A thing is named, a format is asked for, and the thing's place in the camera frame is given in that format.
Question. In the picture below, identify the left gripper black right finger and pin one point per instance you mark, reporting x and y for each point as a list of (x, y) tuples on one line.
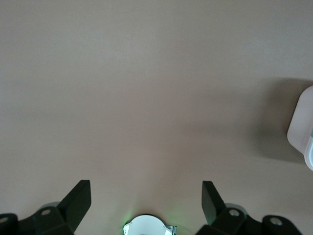
[(210, 203)]

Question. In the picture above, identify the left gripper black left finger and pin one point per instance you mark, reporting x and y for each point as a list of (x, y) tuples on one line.
[(75, 203)]

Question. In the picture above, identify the white plastic box lid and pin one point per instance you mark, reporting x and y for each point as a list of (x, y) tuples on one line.
[(310, 156)]

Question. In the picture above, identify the pink plastic storage box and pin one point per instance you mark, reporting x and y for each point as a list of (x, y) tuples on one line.
[(298, 122)]

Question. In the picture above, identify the brown leather table mat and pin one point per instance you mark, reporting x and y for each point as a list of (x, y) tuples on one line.
[(146, 98)]

